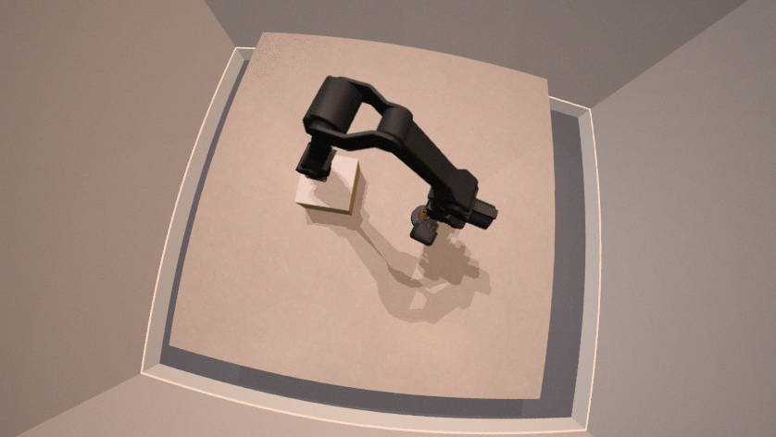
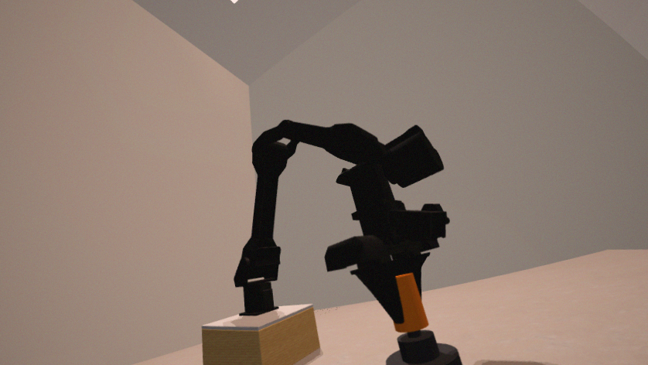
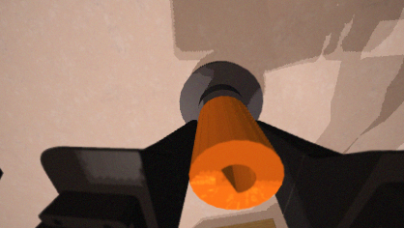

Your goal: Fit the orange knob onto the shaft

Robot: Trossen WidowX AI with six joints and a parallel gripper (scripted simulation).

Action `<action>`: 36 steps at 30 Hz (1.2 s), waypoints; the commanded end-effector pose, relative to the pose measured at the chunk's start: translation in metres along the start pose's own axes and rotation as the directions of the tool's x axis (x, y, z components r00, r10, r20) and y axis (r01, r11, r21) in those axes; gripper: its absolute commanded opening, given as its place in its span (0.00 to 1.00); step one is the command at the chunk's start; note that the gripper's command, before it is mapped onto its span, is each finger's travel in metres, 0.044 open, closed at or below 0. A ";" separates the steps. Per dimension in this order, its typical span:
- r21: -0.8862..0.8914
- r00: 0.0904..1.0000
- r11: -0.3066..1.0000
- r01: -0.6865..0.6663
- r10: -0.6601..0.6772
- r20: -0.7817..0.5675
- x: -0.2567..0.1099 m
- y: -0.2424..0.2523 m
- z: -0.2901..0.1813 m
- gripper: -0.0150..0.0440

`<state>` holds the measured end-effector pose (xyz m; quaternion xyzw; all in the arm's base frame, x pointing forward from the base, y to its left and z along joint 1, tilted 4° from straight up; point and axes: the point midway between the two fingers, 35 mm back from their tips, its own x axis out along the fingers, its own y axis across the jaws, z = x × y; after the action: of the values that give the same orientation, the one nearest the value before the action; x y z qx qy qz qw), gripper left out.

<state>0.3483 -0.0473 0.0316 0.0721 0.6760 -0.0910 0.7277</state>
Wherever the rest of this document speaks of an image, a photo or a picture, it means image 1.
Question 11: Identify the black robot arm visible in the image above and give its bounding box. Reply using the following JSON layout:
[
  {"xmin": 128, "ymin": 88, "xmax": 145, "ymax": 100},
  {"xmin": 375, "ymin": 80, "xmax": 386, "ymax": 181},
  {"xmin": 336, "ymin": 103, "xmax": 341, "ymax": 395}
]
[{"xmin": 295, "ymin": 76, "xmax": 499, "ymax": 230}]

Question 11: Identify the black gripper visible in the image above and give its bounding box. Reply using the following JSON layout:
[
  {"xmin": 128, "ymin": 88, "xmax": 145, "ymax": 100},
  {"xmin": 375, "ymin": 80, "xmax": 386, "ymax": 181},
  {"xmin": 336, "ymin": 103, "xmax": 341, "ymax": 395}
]
[{"xmin": 409, "ymin": 199, "xmax": 450, "ymax": 246}]

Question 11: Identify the dark grey round pedestal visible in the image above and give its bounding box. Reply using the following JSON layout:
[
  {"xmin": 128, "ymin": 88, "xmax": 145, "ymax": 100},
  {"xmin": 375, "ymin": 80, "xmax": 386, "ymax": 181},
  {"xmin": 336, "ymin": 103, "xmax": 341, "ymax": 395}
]
[{"xmin": 411, "ymin": 205, "xmax": 426, "ymax": 226}]

